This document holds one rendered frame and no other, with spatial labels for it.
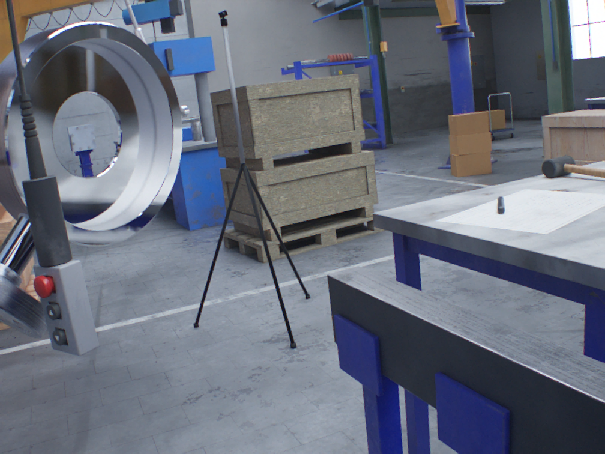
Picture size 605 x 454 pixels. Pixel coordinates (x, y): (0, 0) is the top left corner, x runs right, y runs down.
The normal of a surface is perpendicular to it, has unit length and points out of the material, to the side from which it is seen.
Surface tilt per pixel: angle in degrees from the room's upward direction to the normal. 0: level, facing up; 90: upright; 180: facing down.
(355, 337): 90
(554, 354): 0
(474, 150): 90
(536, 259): 90
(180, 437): 0
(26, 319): 99
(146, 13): 90
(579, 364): 0
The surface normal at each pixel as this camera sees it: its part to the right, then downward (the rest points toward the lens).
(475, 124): 0.18, 0.19
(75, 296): 0.84, 0.01
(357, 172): 0.48, 0.13
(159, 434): -0.12, -0.97
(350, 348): -0.90, 0.20
